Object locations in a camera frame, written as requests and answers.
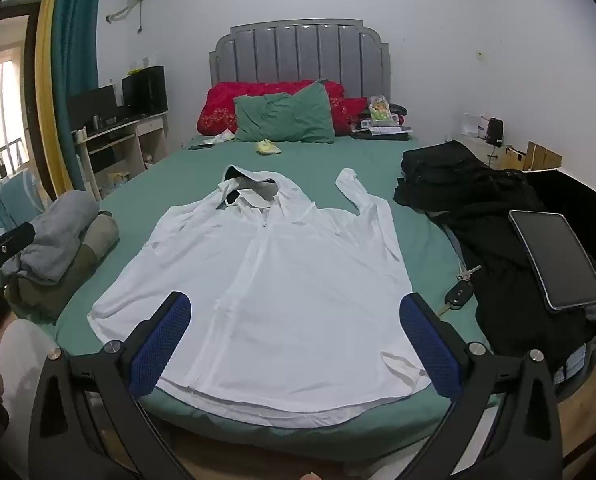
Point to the teal curtain with yellow edge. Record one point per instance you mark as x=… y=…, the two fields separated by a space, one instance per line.
x=73 y=60

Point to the beige computer desk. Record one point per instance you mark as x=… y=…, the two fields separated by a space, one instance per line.
x=150 y=127

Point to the grey folded cloth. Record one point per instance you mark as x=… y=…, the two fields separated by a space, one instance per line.
x=58 y=230

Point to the wooden nightstand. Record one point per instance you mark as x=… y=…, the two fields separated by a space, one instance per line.
x=482 y=152

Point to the grey padded headboard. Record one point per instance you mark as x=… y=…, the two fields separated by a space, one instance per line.
x=298 y=55

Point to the black computer monitor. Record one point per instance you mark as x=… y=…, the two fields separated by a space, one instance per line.
x=93 y=105

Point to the small black speaker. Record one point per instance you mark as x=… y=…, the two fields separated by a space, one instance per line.
x=495 y=132

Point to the cardboard box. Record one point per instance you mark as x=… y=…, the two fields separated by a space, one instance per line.
x=540 y=157

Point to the green pillow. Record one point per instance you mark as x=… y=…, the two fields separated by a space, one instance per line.
x=288 y=115

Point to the bed with green sheet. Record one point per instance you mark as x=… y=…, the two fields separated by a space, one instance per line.
x=178 y=170

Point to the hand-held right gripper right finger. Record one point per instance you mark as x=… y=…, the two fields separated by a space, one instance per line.
x=430 y=345

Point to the teal patterned cloth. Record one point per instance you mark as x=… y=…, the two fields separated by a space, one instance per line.
x=13 y=200

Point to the black clothes pile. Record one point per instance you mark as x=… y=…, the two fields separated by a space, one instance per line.
x=477 y=240

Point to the white paper sheet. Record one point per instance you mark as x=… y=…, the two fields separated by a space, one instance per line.
x=218 y=139

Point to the black car key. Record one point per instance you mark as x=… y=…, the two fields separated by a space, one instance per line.
x=460 y=292

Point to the black remote control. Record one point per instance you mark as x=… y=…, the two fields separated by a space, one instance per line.
x=200 y=146

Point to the black computer tower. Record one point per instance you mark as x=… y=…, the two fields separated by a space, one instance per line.
x=145 y=90

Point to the olive folded cloth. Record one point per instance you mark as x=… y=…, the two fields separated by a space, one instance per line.
x=88 y=250

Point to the black tablet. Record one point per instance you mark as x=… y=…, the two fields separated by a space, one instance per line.
x=557 y=260

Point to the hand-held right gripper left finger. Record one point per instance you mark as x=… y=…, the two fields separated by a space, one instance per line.
x=160 y=345

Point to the small yellow cloth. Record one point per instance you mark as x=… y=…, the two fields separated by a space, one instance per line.
x=269 y=148

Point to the white hooded jacket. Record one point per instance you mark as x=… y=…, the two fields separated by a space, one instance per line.
x=288 y=285

